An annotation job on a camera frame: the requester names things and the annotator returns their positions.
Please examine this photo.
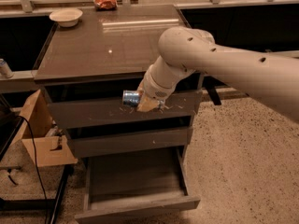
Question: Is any cardboard box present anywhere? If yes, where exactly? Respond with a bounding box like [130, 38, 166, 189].
[14, 90, 78, 167]

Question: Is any black metal cart frame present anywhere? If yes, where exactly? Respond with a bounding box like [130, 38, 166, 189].
[0, 105, 74, 224]

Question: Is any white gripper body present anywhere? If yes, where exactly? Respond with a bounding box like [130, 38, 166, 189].
[142, 66, 178, 100]

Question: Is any grey drawer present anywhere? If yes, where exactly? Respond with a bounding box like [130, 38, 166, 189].
[75, 147, 200, 224]
[67, 127, 193, 158]
[48, 90, 202, 129]

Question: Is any black cable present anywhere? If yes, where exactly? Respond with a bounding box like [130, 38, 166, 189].
[17, 115, 50, 224]

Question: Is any white bowl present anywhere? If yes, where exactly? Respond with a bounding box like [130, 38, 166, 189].
[50, 8, 83, 28]

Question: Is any grey drawer cabinet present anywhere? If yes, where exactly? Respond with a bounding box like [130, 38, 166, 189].
[33, 4, 210, 161]

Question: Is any grey middle drawer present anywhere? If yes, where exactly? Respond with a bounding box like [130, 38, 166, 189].
[67, 127, 193, 158]

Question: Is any grey bottom drawer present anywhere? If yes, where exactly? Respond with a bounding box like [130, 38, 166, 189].
[75, 147, 200, 224]

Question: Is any white can on ledge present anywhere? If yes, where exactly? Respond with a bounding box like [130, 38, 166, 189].
[0, 59, 13, 78]

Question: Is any red crumpled snack bag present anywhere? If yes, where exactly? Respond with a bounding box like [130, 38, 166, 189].
[93, 0, 118, 10]

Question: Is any blue redbull can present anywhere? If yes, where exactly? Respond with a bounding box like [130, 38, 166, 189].
[121, 90, 166, 110]

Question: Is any grey top drawer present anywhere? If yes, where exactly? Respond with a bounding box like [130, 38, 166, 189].
[48, 90, 202, 129]

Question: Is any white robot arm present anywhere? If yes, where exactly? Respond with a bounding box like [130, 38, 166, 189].
[137, 27, 299, 122]

